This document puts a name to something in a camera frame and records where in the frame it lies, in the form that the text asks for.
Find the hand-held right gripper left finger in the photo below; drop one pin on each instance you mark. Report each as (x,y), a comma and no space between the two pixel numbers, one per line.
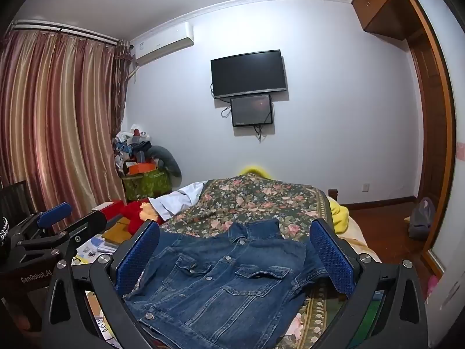
(138,258)

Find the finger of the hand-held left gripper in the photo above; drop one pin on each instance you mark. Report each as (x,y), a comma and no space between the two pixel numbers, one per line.
(85,227)
(54,213)

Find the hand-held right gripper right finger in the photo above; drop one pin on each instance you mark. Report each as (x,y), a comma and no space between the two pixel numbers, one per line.
(331,261)

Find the blue denim jacket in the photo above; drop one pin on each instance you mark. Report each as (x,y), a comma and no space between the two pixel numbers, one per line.
(225,280)

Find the pile of printed papers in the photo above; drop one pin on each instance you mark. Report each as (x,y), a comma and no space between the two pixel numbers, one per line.
(94,243)

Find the dark chair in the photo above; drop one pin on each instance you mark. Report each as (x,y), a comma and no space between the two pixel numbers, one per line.
(14,196)

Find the red plush toy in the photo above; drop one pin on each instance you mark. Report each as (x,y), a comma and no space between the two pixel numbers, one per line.
(132,214)

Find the yellow blanket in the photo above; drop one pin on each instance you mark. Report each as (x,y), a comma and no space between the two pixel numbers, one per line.
(339,214)

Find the white shirt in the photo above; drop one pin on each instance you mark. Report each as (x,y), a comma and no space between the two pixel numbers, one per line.
(174,200)

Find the green storage bag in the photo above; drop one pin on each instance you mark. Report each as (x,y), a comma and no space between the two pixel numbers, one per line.
(145,186)

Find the orange box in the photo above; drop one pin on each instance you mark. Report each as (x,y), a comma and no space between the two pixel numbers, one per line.
(141,168)

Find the pile of household clutter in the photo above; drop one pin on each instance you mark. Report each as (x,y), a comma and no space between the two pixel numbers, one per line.
(129,145)

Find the striped red curtain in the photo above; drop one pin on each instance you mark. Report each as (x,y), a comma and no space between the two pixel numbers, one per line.
(54,116)

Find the grey plastic bag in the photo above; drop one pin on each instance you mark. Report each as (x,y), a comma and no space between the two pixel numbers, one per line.
(421,221)

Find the floral blanket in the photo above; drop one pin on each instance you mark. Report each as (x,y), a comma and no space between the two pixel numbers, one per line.
(254,196)

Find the grey pillow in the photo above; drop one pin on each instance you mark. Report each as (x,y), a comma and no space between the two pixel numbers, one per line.
(170,160)

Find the pink object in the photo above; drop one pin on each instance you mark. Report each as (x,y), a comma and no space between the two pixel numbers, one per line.
(432,287)

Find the small black monitor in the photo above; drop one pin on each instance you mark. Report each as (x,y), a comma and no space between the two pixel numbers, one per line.
(250,111)

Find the wooden door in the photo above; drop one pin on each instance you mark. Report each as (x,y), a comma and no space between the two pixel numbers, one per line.
(425,116)

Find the white air conditioner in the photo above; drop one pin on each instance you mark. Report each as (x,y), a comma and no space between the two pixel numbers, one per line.
(163,43)

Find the wooden overhead cabinet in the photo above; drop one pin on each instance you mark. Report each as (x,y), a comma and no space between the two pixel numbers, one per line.
(377,3)

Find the white curtain rail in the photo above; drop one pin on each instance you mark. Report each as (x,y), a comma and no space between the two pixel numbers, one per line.
(72,31)

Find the black wall television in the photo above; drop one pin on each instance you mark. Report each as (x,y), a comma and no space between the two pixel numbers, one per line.
(249,74)

